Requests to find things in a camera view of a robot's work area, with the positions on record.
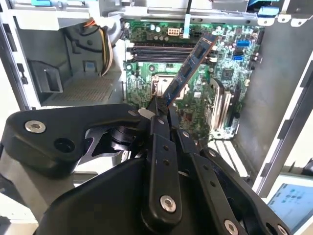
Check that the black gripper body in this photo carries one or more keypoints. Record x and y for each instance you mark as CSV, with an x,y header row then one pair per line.
x,y
97,210

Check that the green RAM stick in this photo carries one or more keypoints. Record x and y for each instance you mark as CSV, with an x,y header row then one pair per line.
x,y
186,70

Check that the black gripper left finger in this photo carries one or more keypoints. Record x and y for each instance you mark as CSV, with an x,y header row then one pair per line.
x,y
49,139

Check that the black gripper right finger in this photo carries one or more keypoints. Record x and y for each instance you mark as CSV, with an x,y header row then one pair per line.
x,y
207,173

